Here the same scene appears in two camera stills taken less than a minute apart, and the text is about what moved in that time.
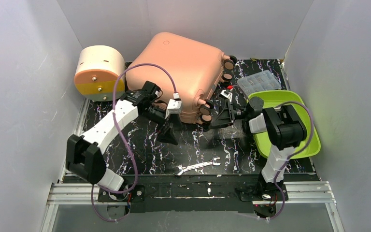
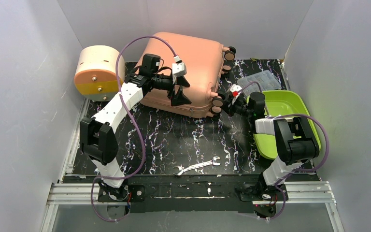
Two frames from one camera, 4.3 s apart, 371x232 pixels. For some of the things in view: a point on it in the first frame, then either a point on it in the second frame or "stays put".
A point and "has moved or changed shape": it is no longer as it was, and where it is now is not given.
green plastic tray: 265,141 stays put
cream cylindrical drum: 97,68 stays put
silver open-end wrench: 182,169 stays put
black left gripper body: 165,120 to 176,85
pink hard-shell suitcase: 197,70 has moved or changed shape
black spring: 139,156 stays put
